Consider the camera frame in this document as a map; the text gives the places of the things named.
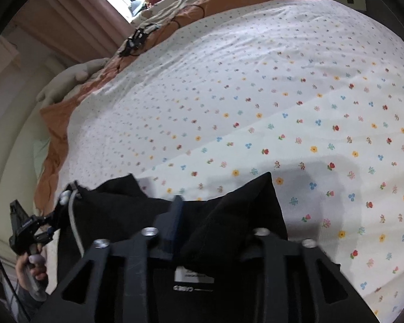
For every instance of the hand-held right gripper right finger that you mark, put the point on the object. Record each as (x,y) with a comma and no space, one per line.
(266,249)

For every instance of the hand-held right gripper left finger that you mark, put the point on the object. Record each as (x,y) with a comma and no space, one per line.
(176,215)

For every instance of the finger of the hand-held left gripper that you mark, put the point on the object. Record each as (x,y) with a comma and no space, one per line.
(59,208)
(47,235)

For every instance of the black button shirt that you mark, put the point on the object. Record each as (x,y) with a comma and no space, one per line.
(229,215)

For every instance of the person's left forearm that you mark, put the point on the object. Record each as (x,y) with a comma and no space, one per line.
(27,306)

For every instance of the person's left hand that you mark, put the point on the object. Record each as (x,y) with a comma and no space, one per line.
(30,276)

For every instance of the pale green pillow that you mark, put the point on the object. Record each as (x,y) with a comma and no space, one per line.
(40,156)

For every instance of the cream bed headboard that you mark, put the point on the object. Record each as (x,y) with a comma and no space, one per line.
(10,175)

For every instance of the orange blanket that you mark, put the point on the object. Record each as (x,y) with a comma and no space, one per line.
(57,131)

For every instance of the grey plush toy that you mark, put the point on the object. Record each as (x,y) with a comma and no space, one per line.
(70,77)

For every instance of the white floral bedsheet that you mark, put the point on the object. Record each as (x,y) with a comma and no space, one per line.
(256,91)

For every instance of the pink curtain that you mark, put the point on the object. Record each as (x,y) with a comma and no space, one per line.
(70,16)

